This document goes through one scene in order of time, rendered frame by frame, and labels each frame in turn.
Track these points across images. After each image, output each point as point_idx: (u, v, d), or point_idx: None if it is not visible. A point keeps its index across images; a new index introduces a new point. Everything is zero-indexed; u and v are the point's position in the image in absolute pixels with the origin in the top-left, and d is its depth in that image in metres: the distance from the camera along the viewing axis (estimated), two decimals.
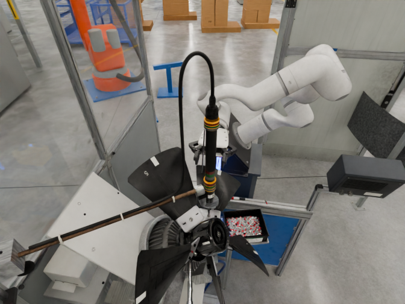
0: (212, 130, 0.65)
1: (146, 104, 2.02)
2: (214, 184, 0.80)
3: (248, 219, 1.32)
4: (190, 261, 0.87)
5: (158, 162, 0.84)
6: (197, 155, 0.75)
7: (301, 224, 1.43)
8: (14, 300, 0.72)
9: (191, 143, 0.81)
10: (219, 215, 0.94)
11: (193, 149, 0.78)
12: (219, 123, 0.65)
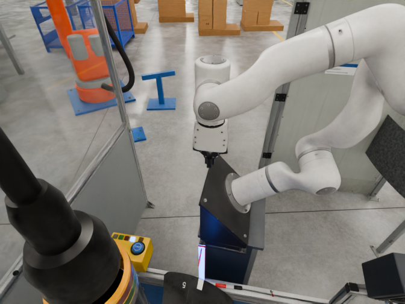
0: None
1: (120, 135, 1.61)
2: None
3: None
4: None
5: (202, 288, 0.72)
6: (208, 165, 0.75)
7: None
8: None
9: (195, 148, 0.72)
10: None
11: (202, 154, 0.73)
12: (128, 297, 0.13)
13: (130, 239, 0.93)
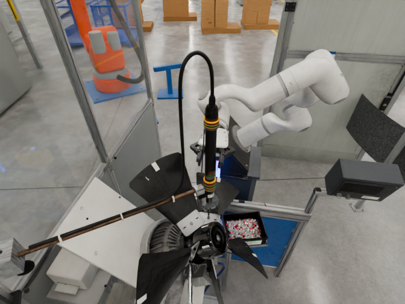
0: (212, 129, 0.65)
1: (147, 107, 2.04)
2: (214, 183, 0.80)
3: (248, 222, 1.34)
4: (178, 248, 0.88)
5: (219, 181, 1.15)
6: (200, 156, 0.74)
7: (299, 226, 1.44)
8: (18, 303, 0.74)
9: (192, 145, 0.80)
10: (228, 250, 0.92)
11: (195, 150, 0.78)
12: (219, 123, 0.65)
13: None
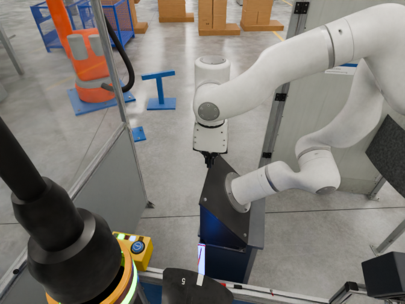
0: None
1: (120, 134, 1.62)
2: None
3: None
4: None
5: (202, 283, 0.71)
6: (208, 165, 0.75)
7: None
8: None
9: (195, 148, 0.72)
10: None
11: (202, 154, 0.73)
12: (129, 293, 0.13)
13: (130, 239, 0.93)
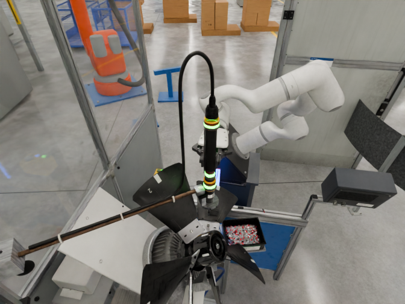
0: (212, 130, 0.65)
1: (148, 113, 2.08)
2: (214, 183, 0.80)
3: (246, 228, 1.38)
4: None
5: (252, 262, 1.12)
6: (203, 157, 0.74)
7: (297, 231, 1.48)
8: None
9: (194, 146, 0.80)
10: (214, 277, 0.86)
11: (198, 151, 0.78)
12: (219, 123, 0.65)
13: None
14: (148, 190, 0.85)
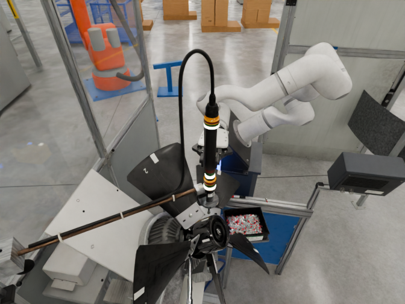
0: (212, 128, 0.65)
1: (146, 103, 2.02)
2: (214, 183, 0.80)
3: (248, 218, 1.32)
4: None
5: (255, 251, 1.06)
6: (203, 157, 0.74)
7: (301, 222, 1.42)
8: (12, 297, 0.71)
9: (194, 146, 0.80)
10: (216, 265, 0.79)
11: (198, 151, 0.78)
12: (219, 122, 0.65)
13: None
14: (144, 171, 0.79)
